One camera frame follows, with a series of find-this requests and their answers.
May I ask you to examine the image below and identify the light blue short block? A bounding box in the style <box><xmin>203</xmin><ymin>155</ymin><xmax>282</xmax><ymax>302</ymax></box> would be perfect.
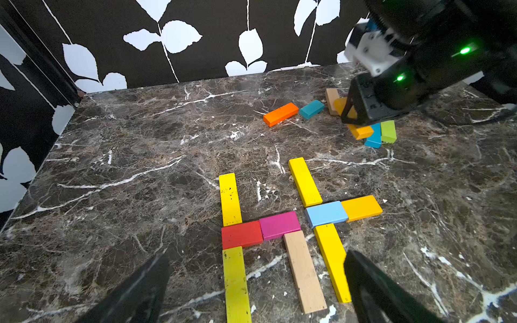
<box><xmin>305</xmin><ymin>201</ymin><xmax>349</xmax><ymax>229</ymax></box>

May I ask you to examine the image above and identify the cyan long block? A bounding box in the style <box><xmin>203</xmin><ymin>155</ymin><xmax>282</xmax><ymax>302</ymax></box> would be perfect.
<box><xmin>364</xmin><ymin>123</ymin><xmax>382</xmax><ymax>149</ymax></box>

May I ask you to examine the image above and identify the red block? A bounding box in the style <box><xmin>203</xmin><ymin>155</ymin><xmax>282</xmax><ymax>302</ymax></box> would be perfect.
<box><xmin>222</xmin><ymin>221</ymin><xmax>263</xmax><ymax>250</ymax></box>

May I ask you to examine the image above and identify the orange long block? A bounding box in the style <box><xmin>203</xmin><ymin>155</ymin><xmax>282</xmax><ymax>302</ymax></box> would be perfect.
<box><xmin>263</xmin><ymin>103</ymin><xmax>299</xmax><ymax>127</ymax></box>

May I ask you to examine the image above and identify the teal short block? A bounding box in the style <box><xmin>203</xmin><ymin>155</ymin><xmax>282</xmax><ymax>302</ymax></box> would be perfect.
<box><xmin>299</xmin><ymin>100</ymin><xmax>324</xmax><ymax>120</ymax></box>

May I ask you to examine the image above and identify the magenta block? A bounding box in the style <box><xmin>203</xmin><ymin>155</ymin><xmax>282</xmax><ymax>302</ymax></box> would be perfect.
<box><xmin>259</xmin><ymin>211</ymin><xmax>301</xmax><ymax>241</ymax></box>

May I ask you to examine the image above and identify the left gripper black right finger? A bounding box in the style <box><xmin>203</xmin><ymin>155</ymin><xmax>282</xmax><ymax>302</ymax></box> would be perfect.
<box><xmin>343</xmin><ymin>250</ymin><xmax>442</xmax><ymax>322</ymax></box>

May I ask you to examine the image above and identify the yellow-green long block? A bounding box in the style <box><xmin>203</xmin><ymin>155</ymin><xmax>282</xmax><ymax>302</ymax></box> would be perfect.
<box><xmin>223</xmin><ymin>246</ymin><xmax>252</xmax><ymax>323</ymax></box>

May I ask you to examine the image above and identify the lime green short block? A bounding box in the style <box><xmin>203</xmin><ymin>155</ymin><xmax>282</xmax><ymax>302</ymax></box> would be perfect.
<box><xmin>380</xmin><ymin>121</ymin><xmax>397</xmax><ymax>143</ymax></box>

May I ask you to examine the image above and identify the natural wood long block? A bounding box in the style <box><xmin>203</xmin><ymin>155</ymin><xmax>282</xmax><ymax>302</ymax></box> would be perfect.
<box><xmin>325</xmin><ymin>88</ymin><xmax>339</xmax><ymax>116</ymax></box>

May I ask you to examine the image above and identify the amber short block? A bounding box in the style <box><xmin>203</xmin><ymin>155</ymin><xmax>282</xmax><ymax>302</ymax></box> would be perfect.
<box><xmin>341</xmin><ymin>195</ymin><xmax>383</xmax><ymax>222</ymax></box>

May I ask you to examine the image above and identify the yellow long block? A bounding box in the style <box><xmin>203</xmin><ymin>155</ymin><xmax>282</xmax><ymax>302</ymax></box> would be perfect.
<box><xmin>219</xmin><ymin>173</ymin><xmax>242</xmax><ymax>227</ymax></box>

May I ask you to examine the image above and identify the amber long block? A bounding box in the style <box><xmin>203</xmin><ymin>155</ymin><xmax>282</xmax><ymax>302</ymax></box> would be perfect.
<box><xmin>333</xmin><ymin>96</ymin><xmax>375</xmax><ymax>141</ymax></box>

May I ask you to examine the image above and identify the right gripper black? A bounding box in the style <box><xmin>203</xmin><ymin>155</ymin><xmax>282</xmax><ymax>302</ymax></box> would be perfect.
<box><xmin>341</xmin><ymin>73</ymin><xmax>428</xmax><ymax>127</ymax></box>

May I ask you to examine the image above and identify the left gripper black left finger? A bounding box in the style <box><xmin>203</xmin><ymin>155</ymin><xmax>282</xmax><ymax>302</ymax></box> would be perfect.
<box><xmin>78</xmin><ymin>250</ymin><xmax>170</xmax><ymax>322</ymax></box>

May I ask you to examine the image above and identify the tan wood long block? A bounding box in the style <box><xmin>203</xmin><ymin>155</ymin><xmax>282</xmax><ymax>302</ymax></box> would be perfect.
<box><xmin>284</xmin><ymin>231</ymin><xmax>327</xmax><ymax>314</ymax></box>

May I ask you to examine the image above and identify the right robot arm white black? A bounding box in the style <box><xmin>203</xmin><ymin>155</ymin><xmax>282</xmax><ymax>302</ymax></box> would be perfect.
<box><xmin>341</xmin><ymin>1</ymin><xmax>516</xmax><ymax>127</ymax></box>

